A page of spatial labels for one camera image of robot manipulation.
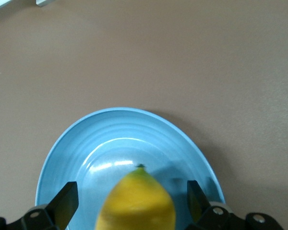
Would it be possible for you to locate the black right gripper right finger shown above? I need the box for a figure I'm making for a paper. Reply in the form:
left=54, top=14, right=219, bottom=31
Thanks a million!
left=184, top=180, right=247, bottom=230

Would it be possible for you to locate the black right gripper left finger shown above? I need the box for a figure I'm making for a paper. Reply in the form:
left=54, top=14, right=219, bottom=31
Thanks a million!
left=8, top=181, right=79, bottom=230

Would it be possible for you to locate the yellow lemon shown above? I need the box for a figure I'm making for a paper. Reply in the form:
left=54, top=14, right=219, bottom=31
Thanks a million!
left=95, top=163, right=176, bottom=230

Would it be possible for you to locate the blue plate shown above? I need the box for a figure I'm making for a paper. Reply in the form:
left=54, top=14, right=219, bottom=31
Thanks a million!
left=35, top=107, right=226, bottom=230

